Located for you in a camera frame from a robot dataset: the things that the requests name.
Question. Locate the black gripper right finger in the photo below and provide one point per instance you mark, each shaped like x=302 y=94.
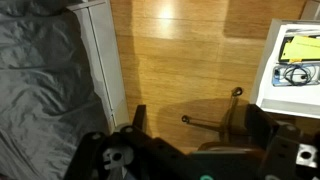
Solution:
x=260 y=126

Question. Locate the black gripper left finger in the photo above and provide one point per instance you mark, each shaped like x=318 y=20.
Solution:
x=139 y=120

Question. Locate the white open drawer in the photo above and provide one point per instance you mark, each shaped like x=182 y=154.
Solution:
x=292 y=100

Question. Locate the office chair base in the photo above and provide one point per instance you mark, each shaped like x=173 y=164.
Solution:
x=230 y=136

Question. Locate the yellow paper booklet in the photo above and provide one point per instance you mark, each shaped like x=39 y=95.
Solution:
x=301 y=48

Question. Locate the grey bed duvet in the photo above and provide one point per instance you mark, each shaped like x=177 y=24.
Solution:
x=47 y=97

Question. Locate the metal tray with black cable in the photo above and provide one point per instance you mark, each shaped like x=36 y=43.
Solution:
x=296 y=75

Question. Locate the white bed frame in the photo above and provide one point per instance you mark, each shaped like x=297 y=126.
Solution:
x=99 y=38

